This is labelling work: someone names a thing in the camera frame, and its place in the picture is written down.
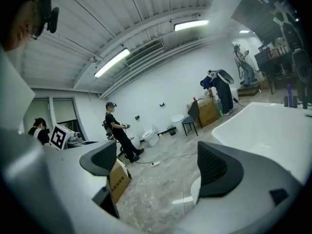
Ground white bathtub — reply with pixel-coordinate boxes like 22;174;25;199
211;101;312;185

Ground blue bottle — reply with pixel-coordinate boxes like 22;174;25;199
286;83;293;107

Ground white toilet closed lid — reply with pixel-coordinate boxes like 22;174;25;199
170;114;185;132

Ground person's head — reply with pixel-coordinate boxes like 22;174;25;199
0;0;53;53

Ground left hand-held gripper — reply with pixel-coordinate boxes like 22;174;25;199
49;123;85;151

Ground black desk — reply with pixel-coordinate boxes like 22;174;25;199
253;49;298;95

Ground black chair blue seat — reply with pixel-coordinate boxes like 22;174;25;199
181;99;203;137

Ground black head-mounted camera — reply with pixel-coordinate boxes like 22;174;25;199
36;0;60;34

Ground closed cardboard box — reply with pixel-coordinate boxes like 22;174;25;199
187;97;219;129

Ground ceiling air vent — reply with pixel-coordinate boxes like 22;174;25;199
125;41;165;67

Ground window with blinds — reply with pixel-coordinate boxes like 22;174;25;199
23;97;81;137

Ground open-flap cardboard box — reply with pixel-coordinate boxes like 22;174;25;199
108;158;133;204

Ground wooden step platform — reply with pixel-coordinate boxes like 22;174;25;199
237;82;260;98

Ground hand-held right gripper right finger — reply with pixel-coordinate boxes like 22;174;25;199
175;141;307;234

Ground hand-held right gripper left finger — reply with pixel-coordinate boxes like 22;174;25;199
0;128;120;234

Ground white toilet open lid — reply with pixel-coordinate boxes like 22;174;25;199
141;123;160;148

